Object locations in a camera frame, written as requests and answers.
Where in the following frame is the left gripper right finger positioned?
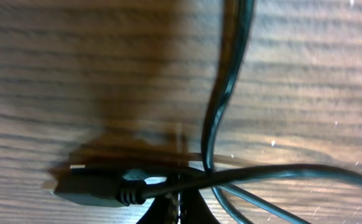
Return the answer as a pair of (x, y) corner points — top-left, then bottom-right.
(179, 189), (220, 224)

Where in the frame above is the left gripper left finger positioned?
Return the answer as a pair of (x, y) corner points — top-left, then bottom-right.
(137, 192), (179, 224)

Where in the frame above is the black USB-A cable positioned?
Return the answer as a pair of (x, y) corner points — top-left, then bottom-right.
(40, 0), (362, 224)

